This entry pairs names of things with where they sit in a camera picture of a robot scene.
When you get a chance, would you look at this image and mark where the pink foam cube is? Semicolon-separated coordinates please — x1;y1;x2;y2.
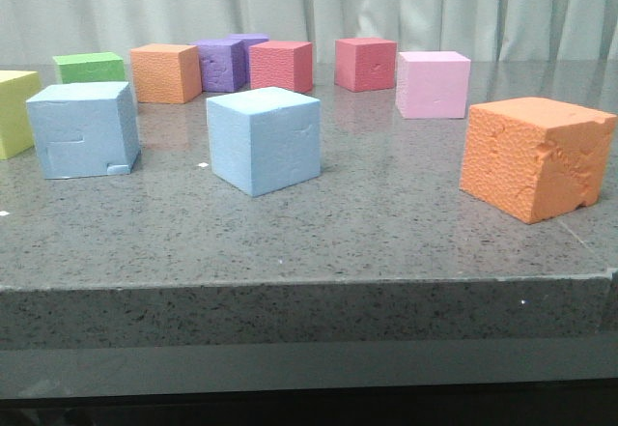
396;51;471;119

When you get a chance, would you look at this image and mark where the scuffed light blue foam cube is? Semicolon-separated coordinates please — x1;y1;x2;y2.
26;81;140;179

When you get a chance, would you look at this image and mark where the white pleated curtain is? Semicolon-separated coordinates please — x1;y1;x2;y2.
1;0;617;65

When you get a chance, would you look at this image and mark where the red foam cube left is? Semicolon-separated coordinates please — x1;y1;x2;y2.
249;41;313;93

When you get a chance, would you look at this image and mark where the purple foam cube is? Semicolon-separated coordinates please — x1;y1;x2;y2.
228;33;270;58
191;39;247;93

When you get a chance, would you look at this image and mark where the damaged orange foam cube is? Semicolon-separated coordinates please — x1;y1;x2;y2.
460;97;617;224

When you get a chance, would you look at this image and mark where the rear purple foam cube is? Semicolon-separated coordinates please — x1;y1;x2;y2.
228;33;270;58

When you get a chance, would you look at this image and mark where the smooth light blue foam cube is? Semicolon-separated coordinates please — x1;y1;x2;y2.
206;87;321;197

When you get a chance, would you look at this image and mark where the yellow foam cube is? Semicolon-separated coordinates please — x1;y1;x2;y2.
0;71;42;160

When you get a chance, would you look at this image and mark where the green foam cube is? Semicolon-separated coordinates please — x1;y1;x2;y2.
52;52;126;84

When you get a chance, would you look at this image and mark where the small orange foam cube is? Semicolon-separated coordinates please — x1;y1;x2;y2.
129;43;203;103

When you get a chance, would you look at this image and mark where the red foam cube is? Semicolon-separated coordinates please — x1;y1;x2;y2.
334;38;398;92
249;41;313;93

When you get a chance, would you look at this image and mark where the red foam cube right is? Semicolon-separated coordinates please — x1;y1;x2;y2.
334;38;398;92

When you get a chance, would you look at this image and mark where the front purple foam cube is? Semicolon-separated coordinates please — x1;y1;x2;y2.
191;39;247;93

